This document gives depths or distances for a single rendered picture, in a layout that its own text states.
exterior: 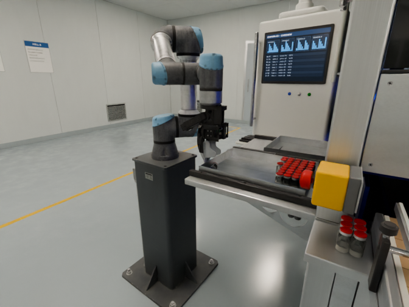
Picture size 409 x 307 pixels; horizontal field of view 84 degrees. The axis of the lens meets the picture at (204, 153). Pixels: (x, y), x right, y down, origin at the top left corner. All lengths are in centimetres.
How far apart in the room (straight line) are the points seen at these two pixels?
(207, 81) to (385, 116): 45
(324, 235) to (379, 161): 18
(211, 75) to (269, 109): 97
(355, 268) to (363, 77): 35
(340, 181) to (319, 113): 109
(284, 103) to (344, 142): 108
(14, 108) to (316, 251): 538
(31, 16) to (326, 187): 569
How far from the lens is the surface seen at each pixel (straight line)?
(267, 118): 166
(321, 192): 49
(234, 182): 70
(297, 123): 159
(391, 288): 42
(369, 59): 54
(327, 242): 55
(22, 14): 577
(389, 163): 56
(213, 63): 73
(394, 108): 54
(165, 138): 119
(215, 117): 75
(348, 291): 72
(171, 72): 81
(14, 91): 552
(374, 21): 54
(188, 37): 117
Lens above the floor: 119
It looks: 18 degrees down
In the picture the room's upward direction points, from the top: straight up
